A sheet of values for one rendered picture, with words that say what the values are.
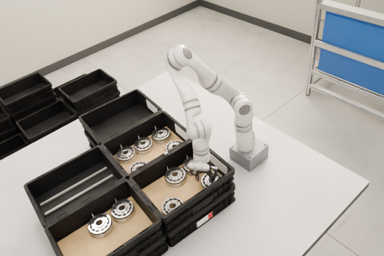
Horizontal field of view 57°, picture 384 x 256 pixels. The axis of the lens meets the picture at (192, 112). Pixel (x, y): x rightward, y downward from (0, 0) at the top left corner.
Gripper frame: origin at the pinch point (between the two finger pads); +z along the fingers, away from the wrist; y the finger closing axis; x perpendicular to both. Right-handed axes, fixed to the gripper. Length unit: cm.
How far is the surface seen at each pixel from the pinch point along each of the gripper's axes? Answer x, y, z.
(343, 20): -174, -75, 1
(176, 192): 6.8, 12.0, 3.5
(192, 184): 1.4, 5.6, 3.5
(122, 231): 30.8, 30.1, 3.8
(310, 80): -187, -58, 67
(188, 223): 20.2, 3.5, 6.8
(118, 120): -40, 61, 4
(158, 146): -21.3, 29.9, 3.6
